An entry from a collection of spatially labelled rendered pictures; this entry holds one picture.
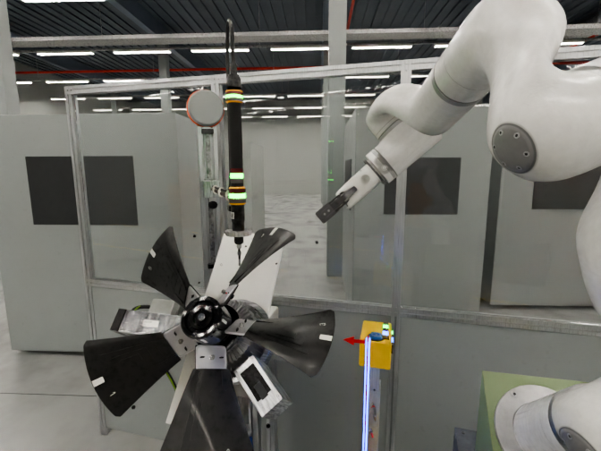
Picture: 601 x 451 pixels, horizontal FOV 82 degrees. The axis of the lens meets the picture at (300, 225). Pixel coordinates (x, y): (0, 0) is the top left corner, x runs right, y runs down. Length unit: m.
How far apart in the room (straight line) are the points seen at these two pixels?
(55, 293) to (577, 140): 3.58
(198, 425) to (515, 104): 0.90
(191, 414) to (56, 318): 2.84
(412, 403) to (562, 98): 1.64
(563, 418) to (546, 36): 0.45
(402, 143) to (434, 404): 1.36
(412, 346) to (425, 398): 0.26
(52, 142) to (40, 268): 1.05
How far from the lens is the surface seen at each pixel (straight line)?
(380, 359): 1.22
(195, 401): 0.99
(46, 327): 3.82
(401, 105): 0.72
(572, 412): 0.60
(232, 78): 0.94
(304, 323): 0.99
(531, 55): 0.43
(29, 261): 3.71
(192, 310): 1.03
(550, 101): 0.39
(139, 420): 2.54
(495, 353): 1.79
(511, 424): 0.96
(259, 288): 1.29
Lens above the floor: 1.62
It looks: 9 degrees down
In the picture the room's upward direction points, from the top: straight up
